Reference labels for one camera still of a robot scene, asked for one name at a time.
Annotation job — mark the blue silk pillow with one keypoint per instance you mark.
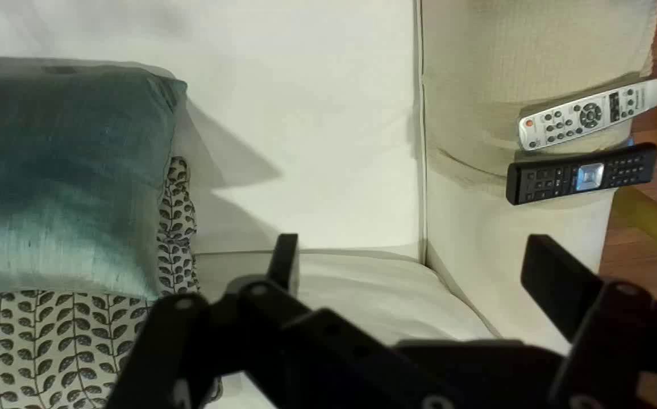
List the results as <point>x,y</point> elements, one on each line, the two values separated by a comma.
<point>54,173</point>

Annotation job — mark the grey remote control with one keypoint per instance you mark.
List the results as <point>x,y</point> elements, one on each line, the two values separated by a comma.
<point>591,114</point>

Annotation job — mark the black remote control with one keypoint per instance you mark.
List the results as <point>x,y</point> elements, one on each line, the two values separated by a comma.
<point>569,177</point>

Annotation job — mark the yellow post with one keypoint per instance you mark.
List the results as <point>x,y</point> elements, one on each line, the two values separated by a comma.
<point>648,219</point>

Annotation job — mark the white sofa back cushion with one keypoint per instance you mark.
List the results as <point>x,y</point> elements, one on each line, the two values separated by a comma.
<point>372,296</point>

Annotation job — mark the white sofa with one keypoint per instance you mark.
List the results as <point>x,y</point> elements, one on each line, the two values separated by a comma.
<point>478,256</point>

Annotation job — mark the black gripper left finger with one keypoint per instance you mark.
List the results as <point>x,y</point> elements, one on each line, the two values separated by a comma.
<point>168,348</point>

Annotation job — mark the leaf pattern pillow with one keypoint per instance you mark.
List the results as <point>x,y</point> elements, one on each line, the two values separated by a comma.
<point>39,348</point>

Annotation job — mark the white sofa seat cushion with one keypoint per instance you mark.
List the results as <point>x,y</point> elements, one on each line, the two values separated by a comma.
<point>304,114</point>

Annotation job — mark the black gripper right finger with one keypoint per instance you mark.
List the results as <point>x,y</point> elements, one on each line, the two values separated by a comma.
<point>629,340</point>

